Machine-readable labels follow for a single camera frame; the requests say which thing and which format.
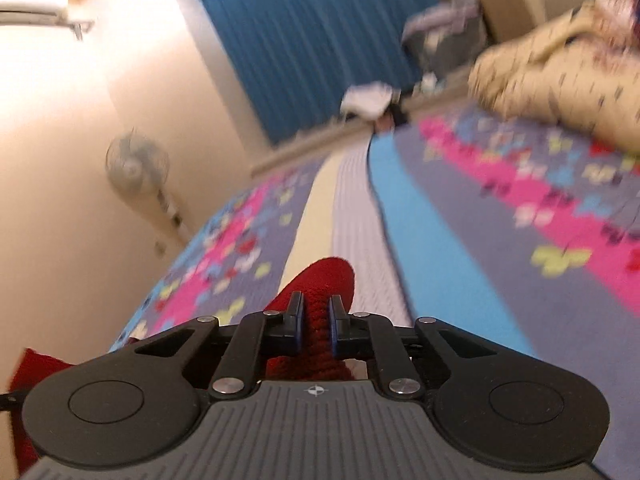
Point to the white standing fan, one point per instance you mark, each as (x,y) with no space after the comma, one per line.
(135,160)

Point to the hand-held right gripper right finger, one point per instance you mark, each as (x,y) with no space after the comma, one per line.
(334,321)

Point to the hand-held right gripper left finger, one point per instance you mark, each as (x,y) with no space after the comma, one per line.
(299,321)

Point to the red knitted sweater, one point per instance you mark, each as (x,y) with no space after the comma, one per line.
(320,285)

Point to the pile of white and dark clothes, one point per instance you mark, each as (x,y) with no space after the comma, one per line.
(367,100)

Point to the floral striped bed sheet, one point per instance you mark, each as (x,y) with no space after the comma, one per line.
(450,240)

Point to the white air conditioner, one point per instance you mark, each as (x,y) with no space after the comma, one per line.
(30,2)

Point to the cream star print quilt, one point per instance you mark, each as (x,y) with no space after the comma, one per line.
(550,80)

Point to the clear plastic storage bin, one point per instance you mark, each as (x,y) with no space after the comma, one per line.
(445,35)

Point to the white window sill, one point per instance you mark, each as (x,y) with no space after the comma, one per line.
(305,152)

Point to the blue curtain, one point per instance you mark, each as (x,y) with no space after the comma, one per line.
(310,45)

